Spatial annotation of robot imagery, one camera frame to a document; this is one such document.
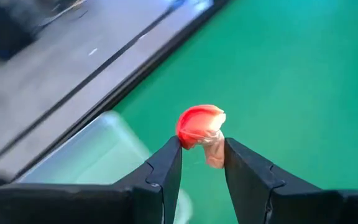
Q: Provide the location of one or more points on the green table mat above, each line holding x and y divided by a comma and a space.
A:
291, 93

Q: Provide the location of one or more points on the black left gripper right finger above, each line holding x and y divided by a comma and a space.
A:
259, 199

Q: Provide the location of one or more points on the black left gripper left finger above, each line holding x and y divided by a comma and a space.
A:
141, 202

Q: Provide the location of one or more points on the clear plastic bin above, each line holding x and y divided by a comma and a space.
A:
98, 155

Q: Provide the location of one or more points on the small red pepper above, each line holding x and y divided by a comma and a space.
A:
197, 124

